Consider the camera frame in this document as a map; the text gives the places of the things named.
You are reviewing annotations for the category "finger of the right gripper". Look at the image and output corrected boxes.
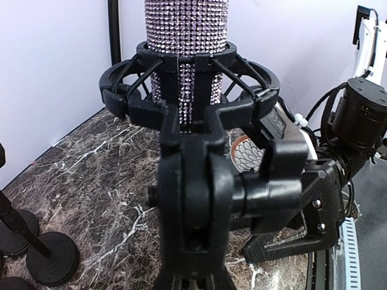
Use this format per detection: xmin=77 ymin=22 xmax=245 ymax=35
xmin=241 ymin=211 xmax=339 ymax=263

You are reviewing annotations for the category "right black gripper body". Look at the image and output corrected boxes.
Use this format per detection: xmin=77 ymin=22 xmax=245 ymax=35
xmin=299 ymin=159 xmax=344 ymax=242

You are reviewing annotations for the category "black tripod mic stand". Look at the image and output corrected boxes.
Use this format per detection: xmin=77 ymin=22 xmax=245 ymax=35
xmin=99 ymin=42 xmax=308 ymax=289

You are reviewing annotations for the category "black stand of purple microphone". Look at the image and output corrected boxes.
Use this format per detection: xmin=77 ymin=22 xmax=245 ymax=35
xmin=1 ymin=193 xmax=80 ymax=287

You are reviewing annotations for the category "glitter silver microphone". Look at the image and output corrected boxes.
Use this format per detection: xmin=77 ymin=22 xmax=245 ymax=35
xmin=145 ymin=1 xmax=229 ymax=134

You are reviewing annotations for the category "black stand of beige microphone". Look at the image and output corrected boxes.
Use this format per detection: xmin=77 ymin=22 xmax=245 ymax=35
xmin=1 ymin=209 xmax=40 ymax=258

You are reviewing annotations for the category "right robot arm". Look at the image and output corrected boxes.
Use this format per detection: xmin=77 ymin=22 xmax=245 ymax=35
xmin=242 ymin=6 xmax=386 ymax=263

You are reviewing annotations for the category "flower pattern plate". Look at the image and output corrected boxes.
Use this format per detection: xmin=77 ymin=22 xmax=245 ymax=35
xmin=230 ymin=135 xmax=265 ymax=172

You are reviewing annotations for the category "white cable duct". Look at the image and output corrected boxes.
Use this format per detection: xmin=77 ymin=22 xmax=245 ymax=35
xmin=342 ymin=217 xmax=361 ymax=290

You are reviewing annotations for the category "right black frame post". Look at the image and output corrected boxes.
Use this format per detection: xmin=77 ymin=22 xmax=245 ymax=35
xmin=108 ymin=0 xmax=122 ymax=65

